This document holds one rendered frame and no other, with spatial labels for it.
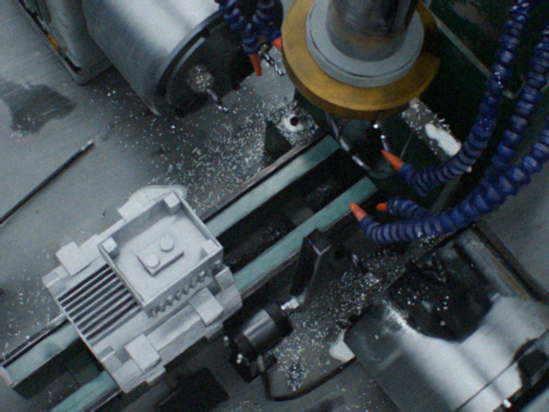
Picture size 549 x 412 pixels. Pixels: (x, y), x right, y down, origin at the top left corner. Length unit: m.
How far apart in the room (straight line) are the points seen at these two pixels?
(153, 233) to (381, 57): 0.37
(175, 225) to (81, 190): 0.40
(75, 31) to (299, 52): 0.55
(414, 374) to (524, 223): 0.52
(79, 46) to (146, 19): 0.27
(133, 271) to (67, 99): 0.54
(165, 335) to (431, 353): 0.33
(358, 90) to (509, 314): 0.33
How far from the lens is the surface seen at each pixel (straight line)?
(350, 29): 0.91
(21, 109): 1.58
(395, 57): 0.96
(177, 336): 1.13
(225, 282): 1.13
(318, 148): 1.38
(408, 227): 0.93
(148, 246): 1.10
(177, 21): 1.21
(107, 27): 1.29
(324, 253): 0.97
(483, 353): 1.07
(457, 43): 1.21
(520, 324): 1.09
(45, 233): 1.48
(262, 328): 1.16
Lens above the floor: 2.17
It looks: 68 degrees down
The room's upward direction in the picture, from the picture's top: 7 degrees clockwise
